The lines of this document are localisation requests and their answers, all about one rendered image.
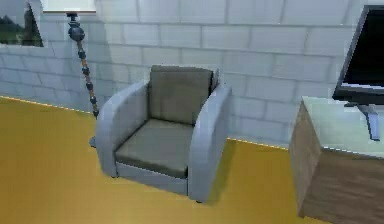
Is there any grey armchair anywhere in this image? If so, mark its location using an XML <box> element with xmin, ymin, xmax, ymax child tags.
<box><xmin>95</xmin><ymin>64</ymin><xmax>233</xmax><ymax>204</ymax></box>

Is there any floor lamp with beaded pole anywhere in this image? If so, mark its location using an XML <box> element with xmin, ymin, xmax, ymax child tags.
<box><xmin>40</xmin><ymin>0</ymin><xmax>101</xmax><ymax>149</ymax></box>

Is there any brown wooden cabinet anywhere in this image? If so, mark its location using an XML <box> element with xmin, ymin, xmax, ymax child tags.
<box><xmin>288</xmin><ymin>95</ymin><xmax>384</xmax><ymax>224</ymax></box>

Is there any black television set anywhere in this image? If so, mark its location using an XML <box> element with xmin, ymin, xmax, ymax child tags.
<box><xmin>331</xmin><ymin>4</ymin><xmax>384</xmax><ymax>142</ymax></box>

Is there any window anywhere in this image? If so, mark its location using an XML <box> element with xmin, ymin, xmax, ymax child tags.
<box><xmin>0</xmin><ymin>0</ymin><xmax>45</xmax><ymax>48</ymax></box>

